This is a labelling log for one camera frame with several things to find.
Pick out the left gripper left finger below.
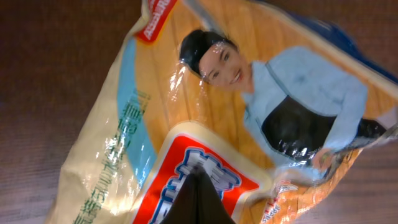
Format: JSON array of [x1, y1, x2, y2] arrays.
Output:
[[161, 174, 198, 224]]

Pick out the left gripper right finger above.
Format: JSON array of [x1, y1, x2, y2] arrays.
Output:
[[195, 172, 235, 224]]

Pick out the yellow snack bag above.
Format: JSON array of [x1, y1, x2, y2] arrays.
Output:
[[45, 1, 397, 223]]

